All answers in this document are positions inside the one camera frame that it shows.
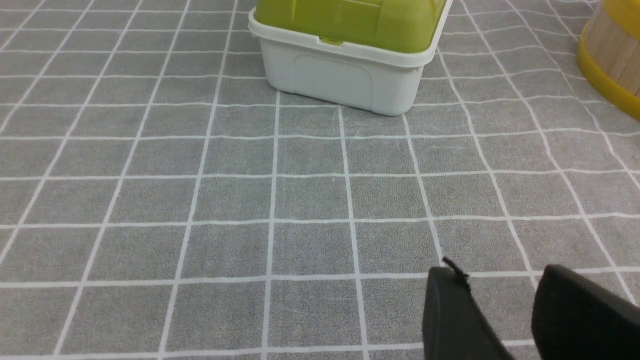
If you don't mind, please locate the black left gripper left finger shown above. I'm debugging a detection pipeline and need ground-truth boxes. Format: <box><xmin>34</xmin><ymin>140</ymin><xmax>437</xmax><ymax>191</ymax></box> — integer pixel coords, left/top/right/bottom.
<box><xmin>422</xmin><ymin>257</ymin><xmax>514</xmax><ymax>360</ymax></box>

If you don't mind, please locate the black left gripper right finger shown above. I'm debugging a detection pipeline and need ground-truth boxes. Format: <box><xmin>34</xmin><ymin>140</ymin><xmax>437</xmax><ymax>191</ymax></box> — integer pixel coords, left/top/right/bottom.
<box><xmin>531</xmin><ymin>264</ymin><xmax>640</xmax><ymax>360</ymax></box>

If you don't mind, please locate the bamboo steamer basket yellow rim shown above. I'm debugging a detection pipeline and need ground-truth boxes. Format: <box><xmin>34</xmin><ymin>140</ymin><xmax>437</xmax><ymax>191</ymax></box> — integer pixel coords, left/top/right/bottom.
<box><xmin>576</xmin><ymin>0</ymin><xmax>640</xmax><ymax>120</ymax></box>

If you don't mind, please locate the green and white storage box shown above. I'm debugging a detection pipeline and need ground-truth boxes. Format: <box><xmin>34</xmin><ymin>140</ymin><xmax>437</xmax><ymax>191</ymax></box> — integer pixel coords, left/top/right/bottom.
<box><xmin>247</xmin><ymin>0</ymin><xmax>452</xmax><ymax>117</ymax></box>

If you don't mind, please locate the grey checked tablecloth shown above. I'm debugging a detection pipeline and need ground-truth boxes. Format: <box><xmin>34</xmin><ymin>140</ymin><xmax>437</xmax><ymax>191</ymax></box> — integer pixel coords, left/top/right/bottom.
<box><xmin>0</xmin><ymin>0</ymin><xmax>639</xmax><ymax>360</ymax></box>

